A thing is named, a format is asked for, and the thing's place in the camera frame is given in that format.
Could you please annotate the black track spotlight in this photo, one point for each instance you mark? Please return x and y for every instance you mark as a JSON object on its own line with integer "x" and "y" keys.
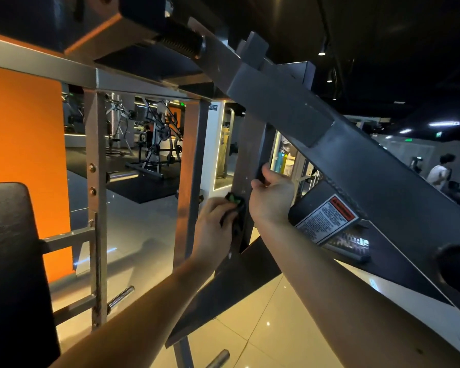
{"x": 322, "y": 49}

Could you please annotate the grey steel gym machine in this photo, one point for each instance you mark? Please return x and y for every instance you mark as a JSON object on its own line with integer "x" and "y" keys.
{"x": 291, "y": 111}

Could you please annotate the white pillar with lit frame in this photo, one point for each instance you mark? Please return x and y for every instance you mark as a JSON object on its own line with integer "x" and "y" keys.
{"x": 213, "y": 149}

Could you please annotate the chrome weight storage peg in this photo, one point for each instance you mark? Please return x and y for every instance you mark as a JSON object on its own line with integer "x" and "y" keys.
{"x": 121, "y": 297}
{"x": 217, "y": 358}

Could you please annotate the green cleaning cloth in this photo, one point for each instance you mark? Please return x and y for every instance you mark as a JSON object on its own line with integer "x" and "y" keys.
{"x": 235, "y": 203}

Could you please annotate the person's right hand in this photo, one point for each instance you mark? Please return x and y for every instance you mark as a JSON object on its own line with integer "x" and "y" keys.
{"x": 270, "y": 199}

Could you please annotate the person's left forearm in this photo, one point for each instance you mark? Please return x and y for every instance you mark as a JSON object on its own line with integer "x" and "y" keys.
{"x": 130, "y": 318}

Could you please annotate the person's right forearm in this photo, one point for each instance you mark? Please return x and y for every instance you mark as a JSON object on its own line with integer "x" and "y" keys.
{"x": 353, "y": 302}

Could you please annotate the fluorescent tube light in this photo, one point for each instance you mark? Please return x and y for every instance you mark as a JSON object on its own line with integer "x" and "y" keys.
{"x": 445, "y": 123}

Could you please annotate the person's left hand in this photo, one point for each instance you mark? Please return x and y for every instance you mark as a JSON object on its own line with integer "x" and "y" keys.
{"x": 215, "y": 235}

